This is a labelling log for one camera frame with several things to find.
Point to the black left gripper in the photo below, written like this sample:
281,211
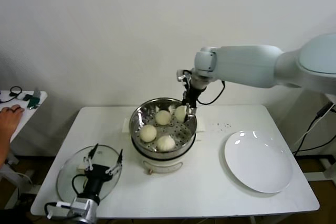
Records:
96,179

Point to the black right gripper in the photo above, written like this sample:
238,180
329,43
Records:
193,94

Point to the white steamed baozi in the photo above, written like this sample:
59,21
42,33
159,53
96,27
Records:
166,143
148,133
162,117
180,113

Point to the round glass pot lid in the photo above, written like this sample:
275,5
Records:
68,182

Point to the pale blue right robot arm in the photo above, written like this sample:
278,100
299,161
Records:
249,64

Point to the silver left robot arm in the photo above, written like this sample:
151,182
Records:
85,207

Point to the bare person forearm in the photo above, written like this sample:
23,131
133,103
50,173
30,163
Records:
3,153

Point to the perforated steel steamer basket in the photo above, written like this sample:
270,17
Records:
181,134

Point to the bare person hand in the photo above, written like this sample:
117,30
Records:
10,120

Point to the white electric cooker pot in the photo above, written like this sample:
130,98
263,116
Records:
160,165

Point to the black floor power strip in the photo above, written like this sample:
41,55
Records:
25,200

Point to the small white side table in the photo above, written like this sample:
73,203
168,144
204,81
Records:
31,115

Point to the large white plate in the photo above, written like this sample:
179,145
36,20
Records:
257,161

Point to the green circuit device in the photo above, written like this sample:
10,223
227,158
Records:
33,102

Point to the grey upright phone stand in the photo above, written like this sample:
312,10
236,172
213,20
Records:
37,93

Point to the small black gadget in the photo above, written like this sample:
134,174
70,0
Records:
26,98

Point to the small white gadget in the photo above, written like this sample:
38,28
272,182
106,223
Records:
19,97

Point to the black power adapter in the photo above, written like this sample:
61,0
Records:
324,110

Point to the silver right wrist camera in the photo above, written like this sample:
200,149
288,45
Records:
182,75

